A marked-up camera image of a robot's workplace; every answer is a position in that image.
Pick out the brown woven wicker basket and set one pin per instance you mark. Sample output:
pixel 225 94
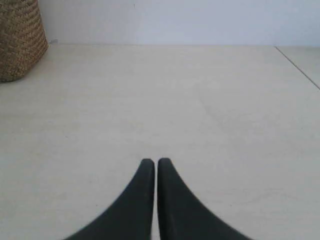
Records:
pixel 23 40

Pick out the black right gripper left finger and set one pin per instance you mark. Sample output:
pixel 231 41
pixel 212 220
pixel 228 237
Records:
pixel 130 216

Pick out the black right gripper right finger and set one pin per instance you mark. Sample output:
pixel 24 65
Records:
pixel 181 215

